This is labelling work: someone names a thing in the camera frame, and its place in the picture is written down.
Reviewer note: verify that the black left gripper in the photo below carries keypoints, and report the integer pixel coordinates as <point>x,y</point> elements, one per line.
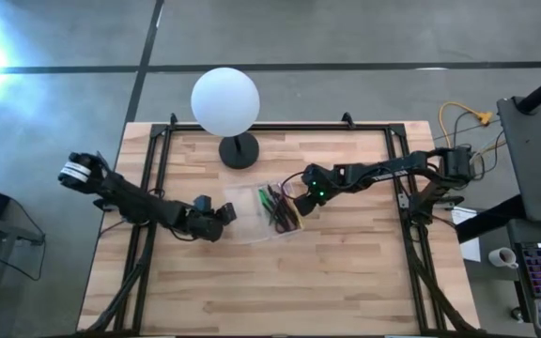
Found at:
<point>205,225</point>

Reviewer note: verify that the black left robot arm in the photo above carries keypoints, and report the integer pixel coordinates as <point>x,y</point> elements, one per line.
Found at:
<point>134,202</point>

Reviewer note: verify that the green pen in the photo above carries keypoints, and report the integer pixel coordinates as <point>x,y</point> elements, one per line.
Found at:
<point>266,199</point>

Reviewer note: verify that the black desk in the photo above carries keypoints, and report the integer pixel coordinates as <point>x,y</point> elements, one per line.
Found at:
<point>538,155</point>

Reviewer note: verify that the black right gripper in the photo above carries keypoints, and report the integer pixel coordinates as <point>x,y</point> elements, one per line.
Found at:
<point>322,180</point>

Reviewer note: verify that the black bar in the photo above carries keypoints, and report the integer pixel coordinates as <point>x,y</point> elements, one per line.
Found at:
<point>486,220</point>

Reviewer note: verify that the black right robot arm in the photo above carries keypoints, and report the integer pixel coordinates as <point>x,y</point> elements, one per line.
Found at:
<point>392,169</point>

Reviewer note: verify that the white globe lamp black base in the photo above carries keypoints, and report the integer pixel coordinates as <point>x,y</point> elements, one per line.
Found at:
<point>225,101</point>

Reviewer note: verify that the black metal table frame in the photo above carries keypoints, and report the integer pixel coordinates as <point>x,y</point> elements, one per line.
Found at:
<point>275,127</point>

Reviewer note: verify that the white paper sheet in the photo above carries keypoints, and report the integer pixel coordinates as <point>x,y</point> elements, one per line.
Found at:
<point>470,249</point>

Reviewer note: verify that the clear plastic supply box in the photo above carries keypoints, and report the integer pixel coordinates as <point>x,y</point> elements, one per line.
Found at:
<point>242,211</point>

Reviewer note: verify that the white mug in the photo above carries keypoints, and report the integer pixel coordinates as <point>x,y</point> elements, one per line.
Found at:
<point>500,257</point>

